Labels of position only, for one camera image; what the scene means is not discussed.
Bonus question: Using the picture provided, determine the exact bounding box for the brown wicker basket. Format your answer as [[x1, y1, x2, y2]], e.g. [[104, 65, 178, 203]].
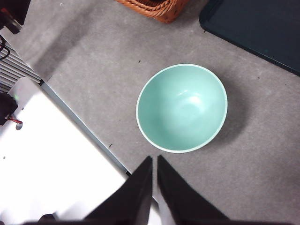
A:
[[114, 0, 190, 23]]

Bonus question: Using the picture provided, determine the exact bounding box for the teal ceramic bowl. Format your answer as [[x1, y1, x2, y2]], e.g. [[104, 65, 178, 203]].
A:
[[135, 63, 228, 154]]

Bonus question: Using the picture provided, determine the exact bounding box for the dark rectangular tray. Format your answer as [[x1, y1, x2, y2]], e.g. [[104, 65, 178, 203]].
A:
[[199, 0, 300, 77]]

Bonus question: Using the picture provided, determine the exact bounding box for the black device with red wire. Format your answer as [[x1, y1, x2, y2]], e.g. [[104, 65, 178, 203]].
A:
[[0, 92, 23, 127]]

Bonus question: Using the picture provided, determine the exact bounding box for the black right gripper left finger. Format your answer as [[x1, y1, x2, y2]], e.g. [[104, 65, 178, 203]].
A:
[[84, 156, 153, 225]]

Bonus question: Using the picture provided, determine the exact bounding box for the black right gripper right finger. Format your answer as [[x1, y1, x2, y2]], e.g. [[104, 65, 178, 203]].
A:
[[157, 154, 230, 225]]

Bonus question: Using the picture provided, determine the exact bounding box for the grey ribbed metal frame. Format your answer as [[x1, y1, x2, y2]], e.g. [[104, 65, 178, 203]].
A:
[[0, 35, 45, 94]]

